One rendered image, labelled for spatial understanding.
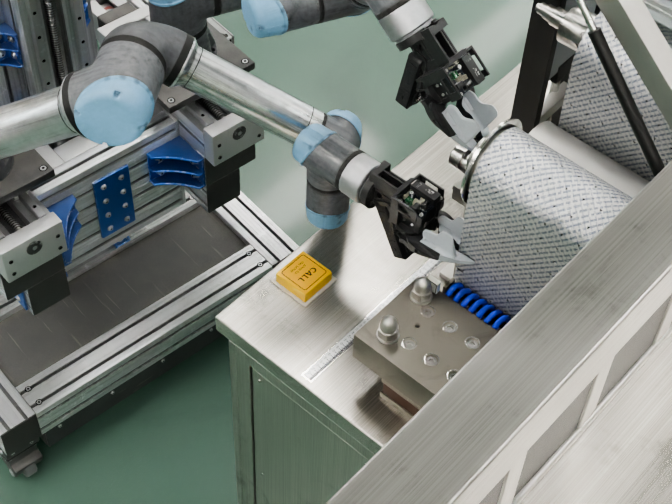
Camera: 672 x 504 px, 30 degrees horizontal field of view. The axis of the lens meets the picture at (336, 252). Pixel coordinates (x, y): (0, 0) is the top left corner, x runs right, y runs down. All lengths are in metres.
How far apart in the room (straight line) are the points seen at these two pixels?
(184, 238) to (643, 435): 1.90
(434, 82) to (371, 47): 2.09
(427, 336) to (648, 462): 0.64
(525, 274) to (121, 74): 0.71
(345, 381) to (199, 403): 1.09
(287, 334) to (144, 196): 0.77
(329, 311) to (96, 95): 0.53
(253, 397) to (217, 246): 0.94
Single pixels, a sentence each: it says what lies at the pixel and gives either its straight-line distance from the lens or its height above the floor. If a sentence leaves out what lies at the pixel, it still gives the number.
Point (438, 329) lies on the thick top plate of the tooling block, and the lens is 1.98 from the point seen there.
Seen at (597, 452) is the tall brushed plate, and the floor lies 1.44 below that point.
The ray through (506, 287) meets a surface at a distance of 1.97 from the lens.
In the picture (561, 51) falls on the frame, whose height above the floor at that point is 1.21.
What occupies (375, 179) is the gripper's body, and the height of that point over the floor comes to 1.15.
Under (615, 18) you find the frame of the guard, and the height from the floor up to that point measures 1.78.
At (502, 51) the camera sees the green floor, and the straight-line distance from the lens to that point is 4.01.
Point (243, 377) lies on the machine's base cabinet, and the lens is 2.22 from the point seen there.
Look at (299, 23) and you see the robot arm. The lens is 1.94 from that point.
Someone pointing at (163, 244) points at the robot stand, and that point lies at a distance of 3.14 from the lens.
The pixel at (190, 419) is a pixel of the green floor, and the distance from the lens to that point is 3.09.
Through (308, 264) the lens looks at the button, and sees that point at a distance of 2.18.
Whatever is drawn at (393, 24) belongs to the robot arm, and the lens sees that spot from 1.87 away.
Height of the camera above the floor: 2.63
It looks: 51 degrees down
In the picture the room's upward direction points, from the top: 3 degrees clockwise
